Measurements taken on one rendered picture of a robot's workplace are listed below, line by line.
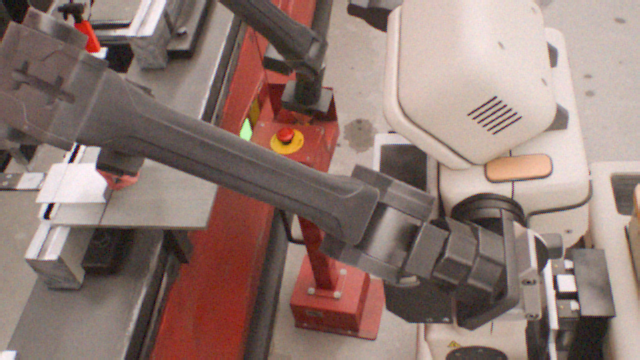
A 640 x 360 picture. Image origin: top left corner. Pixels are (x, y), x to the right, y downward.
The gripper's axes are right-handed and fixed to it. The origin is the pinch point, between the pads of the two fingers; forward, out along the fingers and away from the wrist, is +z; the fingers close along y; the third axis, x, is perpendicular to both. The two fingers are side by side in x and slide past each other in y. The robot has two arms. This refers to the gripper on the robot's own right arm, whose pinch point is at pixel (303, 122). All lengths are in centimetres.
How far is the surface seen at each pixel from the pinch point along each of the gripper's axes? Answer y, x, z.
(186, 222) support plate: 9, 47, -25
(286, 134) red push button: 1.7, 10.1, -6.9
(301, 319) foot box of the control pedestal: -10, 15, 70
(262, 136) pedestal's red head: 7.1, 8.8, -2.3
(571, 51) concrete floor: -82, -116, 56
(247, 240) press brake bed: 7.7, 13.8, 34.7
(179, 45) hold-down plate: 30.9, -5.0, -8.6
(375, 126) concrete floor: -17, -68, 73
